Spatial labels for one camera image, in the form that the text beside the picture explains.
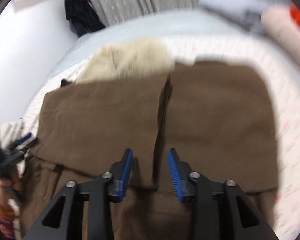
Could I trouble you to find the pink pillow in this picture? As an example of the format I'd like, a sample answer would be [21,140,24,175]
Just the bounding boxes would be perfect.
[261,5,300,60]

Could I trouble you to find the cherry print white bed sheet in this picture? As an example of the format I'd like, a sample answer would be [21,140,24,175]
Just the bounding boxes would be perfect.
[27,37,300,239]

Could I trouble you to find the brown coat with fur collar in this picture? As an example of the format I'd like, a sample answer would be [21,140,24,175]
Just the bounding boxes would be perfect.
[21,36,281,240]

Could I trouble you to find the person's left hand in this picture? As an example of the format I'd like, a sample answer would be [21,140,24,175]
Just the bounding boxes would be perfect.
[0,166,23,192]

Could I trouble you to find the dark hanging clothes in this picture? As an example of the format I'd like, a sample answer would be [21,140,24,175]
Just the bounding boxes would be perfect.
[64,0,106,37]

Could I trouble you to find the orange pumpkin plush cushion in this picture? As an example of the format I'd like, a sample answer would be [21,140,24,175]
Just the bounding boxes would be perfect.
[289,5,300,27]

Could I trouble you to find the folded lavender grey blanket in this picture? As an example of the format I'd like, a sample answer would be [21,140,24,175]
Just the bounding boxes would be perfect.
[199,0,270,36]

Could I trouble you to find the cream white folded garment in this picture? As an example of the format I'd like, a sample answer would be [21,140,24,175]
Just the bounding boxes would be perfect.
[0,119,38,149]

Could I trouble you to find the light grey bed cover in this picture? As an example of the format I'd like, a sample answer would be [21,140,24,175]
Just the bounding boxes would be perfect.
[48,9,263,79]

